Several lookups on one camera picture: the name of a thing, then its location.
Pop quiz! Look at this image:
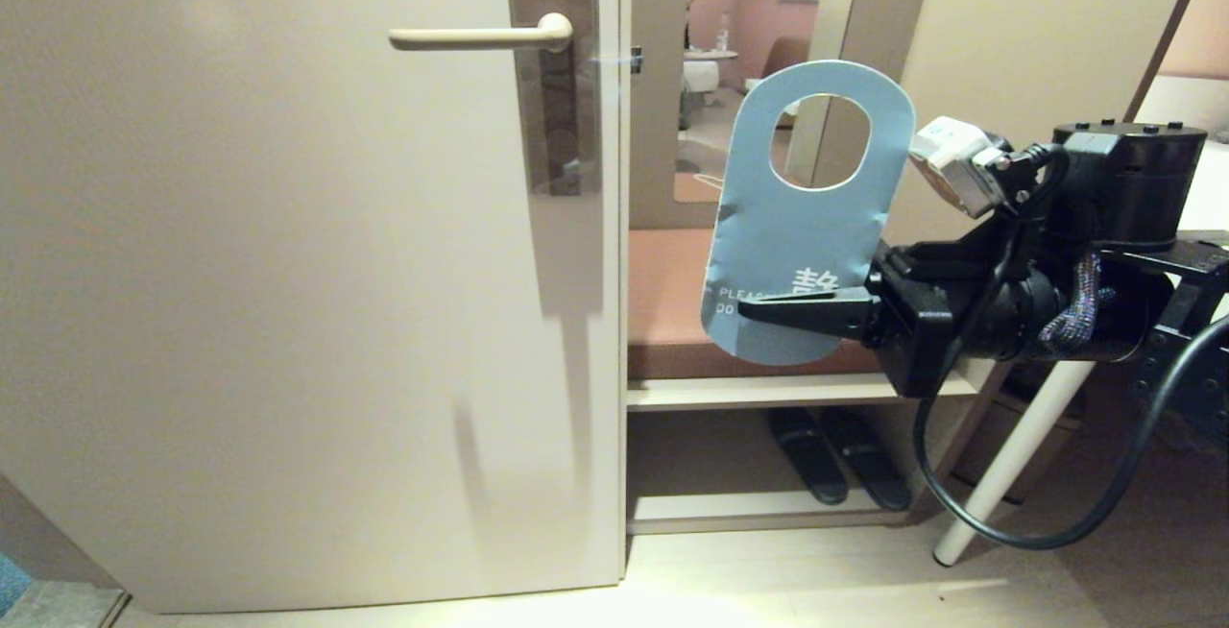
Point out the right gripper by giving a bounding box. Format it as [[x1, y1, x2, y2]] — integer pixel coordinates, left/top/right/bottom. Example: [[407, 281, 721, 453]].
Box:
[[737, 221, 1062, 399]]

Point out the beige door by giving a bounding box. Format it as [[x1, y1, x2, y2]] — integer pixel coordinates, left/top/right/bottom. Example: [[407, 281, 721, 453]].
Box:
[[0, 0, 631, 616]]

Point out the light blue door hanger sign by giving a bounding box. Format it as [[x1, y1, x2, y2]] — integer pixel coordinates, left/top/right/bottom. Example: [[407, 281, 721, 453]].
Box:
[[700, 60, 917, 367]]

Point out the cream door handle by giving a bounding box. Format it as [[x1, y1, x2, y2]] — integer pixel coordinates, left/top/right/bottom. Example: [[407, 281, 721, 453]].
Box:
[[388, 12, 574, 55]]

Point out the black cable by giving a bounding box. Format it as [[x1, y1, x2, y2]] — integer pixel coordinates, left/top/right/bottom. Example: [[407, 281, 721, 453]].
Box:
[[912, 153, 1229, 551]]

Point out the black slipper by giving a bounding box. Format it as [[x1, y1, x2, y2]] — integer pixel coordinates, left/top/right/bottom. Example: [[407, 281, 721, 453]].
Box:
[[819, 407, 914, 513], [767, 407, 851, 506]]

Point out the brown cushioned bench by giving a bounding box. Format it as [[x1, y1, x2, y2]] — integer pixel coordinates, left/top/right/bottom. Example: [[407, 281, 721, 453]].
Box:
[[628, 228, 971, 412]]

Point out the metal lock plate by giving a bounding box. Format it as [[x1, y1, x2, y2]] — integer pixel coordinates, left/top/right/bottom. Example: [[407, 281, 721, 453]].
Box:
[[502, 0, 604, 198]]

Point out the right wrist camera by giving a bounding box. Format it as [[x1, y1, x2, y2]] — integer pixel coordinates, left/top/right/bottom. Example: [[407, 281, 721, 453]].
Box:
[[908, 116, 1019, 219]]

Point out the white table leg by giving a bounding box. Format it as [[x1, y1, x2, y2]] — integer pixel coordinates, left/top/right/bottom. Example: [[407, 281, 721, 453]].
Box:
[[933, 359, 1097, 568]]

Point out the wall mirror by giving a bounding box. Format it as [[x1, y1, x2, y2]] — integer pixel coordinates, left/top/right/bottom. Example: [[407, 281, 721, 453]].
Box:
[[629, 0, 944, 231]]

